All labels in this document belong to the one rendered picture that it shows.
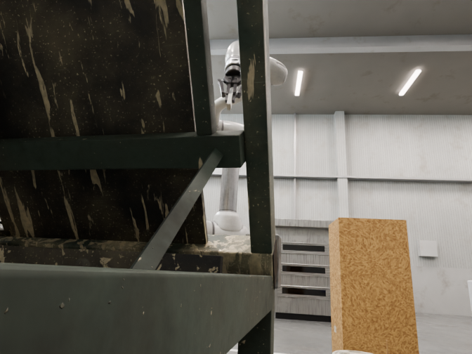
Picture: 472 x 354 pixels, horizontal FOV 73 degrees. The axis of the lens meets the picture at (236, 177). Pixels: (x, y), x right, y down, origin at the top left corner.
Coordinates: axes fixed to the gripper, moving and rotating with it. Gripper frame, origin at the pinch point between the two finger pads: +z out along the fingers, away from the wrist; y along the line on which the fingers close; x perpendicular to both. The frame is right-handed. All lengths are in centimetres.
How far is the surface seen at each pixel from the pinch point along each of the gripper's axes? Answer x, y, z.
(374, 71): 421, 308, -729
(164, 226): -33, 0, 76
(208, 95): -29.7, 0.4, 38.3
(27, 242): 18, -62, 55
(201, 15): -44, -1, 29
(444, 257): 833, 571, -397
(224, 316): -36, 10, 89
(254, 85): -30.4, 10.9, 34.7
